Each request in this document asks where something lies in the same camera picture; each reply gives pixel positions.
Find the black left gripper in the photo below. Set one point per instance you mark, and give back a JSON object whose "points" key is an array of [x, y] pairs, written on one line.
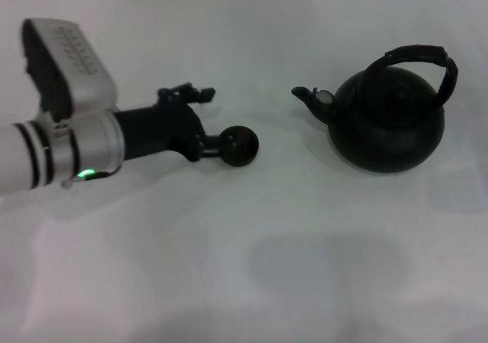
{"points": [[160, 129]]}

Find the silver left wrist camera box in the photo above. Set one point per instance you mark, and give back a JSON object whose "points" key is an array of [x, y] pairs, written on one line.
{"points": [[84, 72]]}

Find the small dark brown teacup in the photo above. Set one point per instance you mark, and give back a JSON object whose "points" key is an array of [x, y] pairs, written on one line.
{"points": [[242, 146]]}

